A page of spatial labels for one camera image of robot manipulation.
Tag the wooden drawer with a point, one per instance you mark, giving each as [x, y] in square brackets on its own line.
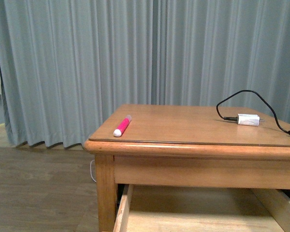
[178, 209]

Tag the grey-blue curtain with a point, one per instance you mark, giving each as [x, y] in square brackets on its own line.
[66, 65]

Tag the white USB charger plug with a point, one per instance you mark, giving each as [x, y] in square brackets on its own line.
[249, 120]

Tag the wooden nightstand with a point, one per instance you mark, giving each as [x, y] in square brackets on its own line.
[186, 146]

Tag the pink marker with white cap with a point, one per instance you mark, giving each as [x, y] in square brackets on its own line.
[118, 132]

